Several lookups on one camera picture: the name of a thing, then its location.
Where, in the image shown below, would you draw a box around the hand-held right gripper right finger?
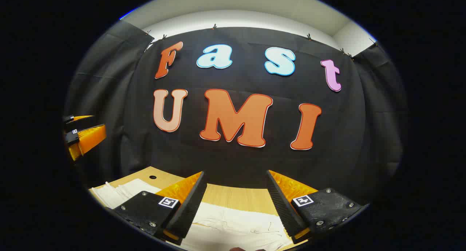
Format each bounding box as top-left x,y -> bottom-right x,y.
266,169 -> 369,245

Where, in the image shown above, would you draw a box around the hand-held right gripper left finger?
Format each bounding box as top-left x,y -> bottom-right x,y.
112,170 -> 209,246

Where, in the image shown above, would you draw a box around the white jeans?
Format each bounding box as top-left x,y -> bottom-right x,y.
90,178 -> 295,251

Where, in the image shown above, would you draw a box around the black backdrop cloth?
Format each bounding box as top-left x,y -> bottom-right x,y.
64,20 -> 404,204

